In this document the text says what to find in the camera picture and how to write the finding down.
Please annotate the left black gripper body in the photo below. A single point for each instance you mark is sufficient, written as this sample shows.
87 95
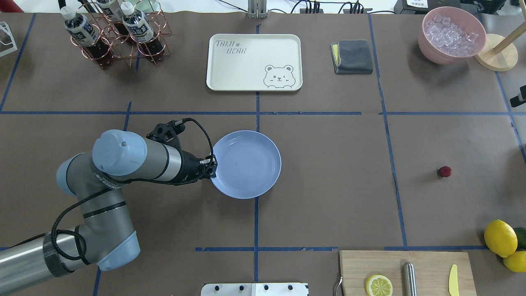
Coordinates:
189 166

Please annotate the copper wire bottle rack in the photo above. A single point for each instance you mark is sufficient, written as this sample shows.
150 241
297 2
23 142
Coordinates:
121 49

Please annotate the white wire cup rack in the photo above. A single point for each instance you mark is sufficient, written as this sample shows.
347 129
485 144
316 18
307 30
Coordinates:
7 40

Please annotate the yellow lemon front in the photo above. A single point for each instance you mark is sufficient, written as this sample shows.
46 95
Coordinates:
500 238

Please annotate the pink bowl with ice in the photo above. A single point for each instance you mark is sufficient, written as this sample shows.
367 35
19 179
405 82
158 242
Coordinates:
450 35

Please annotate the red strawberry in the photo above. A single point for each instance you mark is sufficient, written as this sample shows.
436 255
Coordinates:
444 172

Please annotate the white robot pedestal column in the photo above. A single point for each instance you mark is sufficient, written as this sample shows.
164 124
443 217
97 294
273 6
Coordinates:
255 289

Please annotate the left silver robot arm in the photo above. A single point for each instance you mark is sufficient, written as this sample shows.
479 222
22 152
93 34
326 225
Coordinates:
98 228

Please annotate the yellow lemon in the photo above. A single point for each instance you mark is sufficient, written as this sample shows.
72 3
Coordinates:
500 238
516 262

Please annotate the yellow plastic knife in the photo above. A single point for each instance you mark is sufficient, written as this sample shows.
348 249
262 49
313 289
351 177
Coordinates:
453 284

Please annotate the blue plate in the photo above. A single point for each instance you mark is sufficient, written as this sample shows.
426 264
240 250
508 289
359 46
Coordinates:
249 164

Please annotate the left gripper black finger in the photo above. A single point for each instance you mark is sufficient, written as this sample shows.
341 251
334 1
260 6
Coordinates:
208 167

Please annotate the dark drink bottle one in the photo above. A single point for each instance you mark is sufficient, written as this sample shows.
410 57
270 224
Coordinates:
87 37

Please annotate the yellow lemon back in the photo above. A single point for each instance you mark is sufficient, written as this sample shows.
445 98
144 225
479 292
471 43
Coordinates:
516 262

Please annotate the grey folded cloth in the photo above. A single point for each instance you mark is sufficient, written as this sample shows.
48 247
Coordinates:
351 57

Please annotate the dark drink bottle three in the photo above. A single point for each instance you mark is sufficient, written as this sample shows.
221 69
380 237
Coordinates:
142 32

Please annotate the aluminium frame post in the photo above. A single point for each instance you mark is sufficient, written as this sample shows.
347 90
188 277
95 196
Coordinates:
257 9

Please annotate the dark drink bottle two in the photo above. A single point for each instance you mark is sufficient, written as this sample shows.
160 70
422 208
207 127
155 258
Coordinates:
114 13

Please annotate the lemon half slice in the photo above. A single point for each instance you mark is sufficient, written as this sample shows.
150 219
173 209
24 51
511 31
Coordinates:
378 285

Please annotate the green bowl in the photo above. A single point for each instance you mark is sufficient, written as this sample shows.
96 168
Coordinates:
148 5

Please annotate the red cylinder bottle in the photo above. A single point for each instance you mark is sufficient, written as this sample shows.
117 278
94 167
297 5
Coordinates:
9 6

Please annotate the steel knife handle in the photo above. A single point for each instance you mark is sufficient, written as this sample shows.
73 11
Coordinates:
409 279

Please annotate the cream bear tray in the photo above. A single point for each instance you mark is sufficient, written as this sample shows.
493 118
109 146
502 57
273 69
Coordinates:
254 62

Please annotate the green lime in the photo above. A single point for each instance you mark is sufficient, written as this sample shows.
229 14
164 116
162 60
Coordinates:
520 233

